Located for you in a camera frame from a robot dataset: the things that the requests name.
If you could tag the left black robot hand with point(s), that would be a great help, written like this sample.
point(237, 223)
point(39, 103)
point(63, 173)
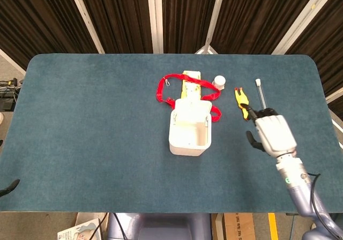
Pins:
point(9, 187)

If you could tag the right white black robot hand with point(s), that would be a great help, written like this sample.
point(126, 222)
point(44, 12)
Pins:
point(273, 133)

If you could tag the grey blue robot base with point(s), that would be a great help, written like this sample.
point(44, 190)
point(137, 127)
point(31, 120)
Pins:
point(166, 228)

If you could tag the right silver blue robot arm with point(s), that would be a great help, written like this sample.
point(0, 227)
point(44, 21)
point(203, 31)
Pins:
point(300, 186)

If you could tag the white plastic box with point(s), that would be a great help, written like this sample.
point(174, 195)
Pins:
point(187, 141)

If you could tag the clear test tube white cap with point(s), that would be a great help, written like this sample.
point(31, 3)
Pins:
point(260, 92)

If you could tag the yellow rubber chicken toy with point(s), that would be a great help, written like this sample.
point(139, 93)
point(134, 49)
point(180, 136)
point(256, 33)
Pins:
point(241, 98)

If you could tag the small white capped bottle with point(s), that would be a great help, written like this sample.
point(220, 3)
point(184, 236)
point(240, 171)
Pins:
point(219, 81)

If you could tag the illustrated magazine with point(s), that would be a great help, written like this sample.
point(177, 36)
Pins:
point(80, 230)

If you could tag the yellow card package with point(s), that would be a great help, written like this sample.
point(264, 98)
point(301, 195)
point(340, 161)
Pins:
point(190, 83)

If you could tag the brown cardboard box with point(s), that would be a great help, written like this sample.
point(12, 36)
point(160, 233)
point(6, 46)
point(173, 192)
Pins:
point(235, 226)

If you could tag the blue felt table mat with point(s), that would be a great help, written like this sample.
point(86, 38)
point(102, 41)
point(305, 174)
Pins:
point(93, 130)

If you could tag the dark brown curtain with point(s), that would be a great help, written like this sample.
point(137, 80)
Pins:
point(120, 15)

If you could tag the white partition post with foot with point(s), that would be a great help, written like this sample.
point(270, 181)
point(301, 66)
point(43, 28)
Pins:
point(214, 17)

